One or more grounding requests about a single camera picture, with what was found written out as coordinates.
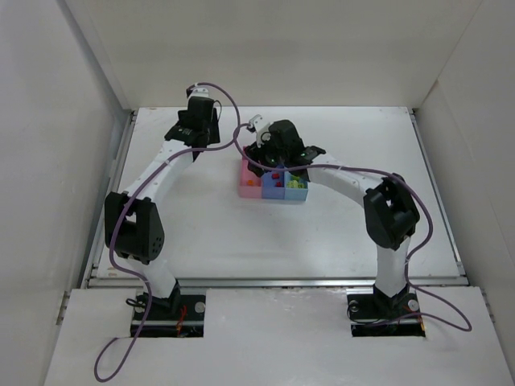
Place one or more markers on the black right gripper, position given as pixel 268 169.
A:
pixel 261 166

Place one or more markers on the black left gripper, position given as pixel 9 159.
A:
pixel 213 131

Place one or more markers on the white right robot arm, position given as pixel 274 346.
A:
pixel 390 212

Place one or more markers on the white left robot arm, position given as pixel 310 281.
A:
pixel 134 232

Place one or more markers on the pale green lego brick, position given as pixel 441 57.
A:
pixel 295 184

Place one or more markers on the pink bin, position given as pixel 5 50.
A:
pixel 248 192

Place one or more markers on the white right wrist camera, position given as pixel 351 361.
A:
pixel 260 126

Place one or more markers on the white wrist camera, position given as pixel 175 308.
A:
pixel 260 126
pixel 197 90

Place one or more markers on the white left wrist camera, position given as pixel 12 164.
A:
pixel 197 90

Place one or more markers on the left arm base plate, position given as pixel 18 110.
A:
pixel 183 319

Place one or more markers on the aluminium rail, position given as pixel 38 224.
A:
pixel 125 282

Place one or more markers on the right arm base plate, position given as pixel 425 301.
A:
pixel 370 319

